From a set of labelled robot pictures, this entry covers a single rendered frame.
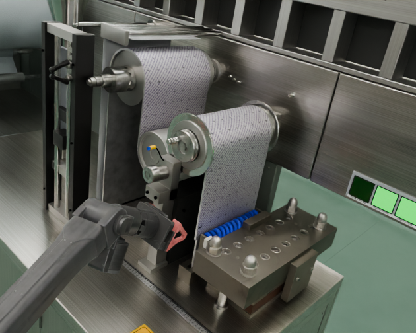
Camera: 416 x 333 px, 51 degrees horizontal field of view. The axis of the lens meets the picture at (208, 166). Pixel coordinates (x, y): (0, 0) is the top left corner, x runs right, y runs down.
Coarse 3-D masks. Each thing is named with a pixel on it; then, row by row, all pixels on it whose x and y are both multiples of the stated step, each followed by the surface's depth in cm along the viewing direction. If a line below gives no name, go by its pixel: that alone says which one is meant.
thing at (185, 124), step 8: (184, 120) 98; (176, 128) 100; (184, 128) 98; (192, 128) 96; (272, 128) 113; (200, 136) 95; (200, 144) 96; (200, 152) 96; (200, 160) 97; (192, 168) 99
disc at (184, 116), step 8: (176, 120) 100; (192, 120) 96; (200, 120) 95; (168, 128) 102; (200, 128) 95; (168, 136) 103; (208, 136) 94; (208, 144) 95; (208, 152) 95; (208, 160) 96; (184, 168) 102; (200, 168) 98; (208, 168) 97
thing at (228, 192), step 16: (256, 160) 112; (208, 176) 99; (224, 176) 103; (240, 176) 109; (256, 176) 115; (208, 192) 101; (224, 192) 106; (240, 192) 112; (256, 192) 119; (208, 208) 104; (224, 208) 109; (240, 208) 116; (208, 224) 107
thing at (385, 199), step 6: (378, 186) 104; (378, 192) 104; (384, 192) 103; (390, 192) 102; (378, 198) 105; (384, 198) 104; (390, 198) 103; (396, 198) 102; (372, 204) 106; (378, 204) 105; (384, 204) 104; (390, 204) 103; (390, 210) 103
